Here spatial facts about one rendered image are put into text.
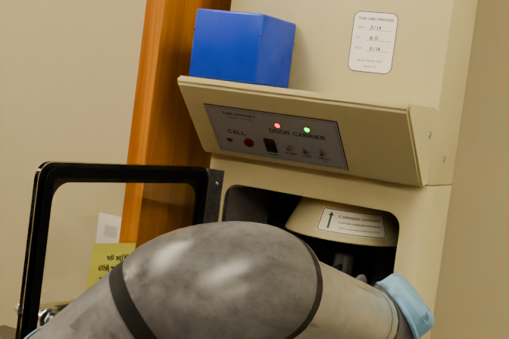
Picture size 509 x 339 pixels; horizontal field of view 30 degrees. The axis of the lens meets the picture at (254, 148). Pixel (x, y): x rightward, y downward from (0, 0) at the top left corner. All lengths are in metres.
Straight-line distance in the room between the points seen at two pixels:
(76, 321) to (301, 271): 0.17
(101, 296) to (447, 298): 1.05
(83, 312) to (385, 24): 0.67
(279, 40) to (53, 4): 0.93
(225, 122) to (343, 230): 0.22
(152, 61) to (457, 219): 0.63
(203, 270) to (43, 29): 1.47
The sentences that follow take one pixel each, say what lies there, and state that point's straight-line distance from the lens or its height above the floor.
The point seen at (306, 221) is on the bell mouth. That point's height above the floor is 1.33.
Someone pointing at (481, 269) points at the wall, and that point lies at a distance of 1.66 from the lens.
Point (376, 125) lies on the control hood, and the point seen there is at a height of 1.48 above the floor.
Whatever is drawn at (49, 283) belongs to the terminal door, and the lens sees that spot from 1.16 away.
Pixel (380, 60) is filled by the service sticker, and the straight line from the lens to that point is 1.25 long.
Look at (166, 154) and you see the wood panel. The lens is 1.35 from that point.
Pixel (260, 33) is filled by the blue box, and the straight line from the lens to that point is 1.20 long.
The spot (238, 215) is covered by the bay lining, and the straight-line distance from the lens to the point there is 1.37.
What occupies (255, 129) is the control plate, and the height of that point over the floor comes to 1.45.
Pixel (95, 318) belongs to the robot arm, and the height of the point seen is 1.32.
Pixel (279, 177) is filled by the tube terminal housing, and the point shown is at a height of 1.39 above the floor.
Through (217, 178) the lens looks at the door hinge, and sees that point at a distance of 1.34.
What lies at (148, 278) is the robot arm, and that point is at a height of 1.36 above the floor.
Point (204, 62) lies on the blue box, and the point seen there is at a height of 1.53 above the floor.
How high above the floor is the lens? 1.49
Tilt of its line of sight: 3 degrees down
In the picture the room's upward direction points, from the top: 7 degrees clockwise
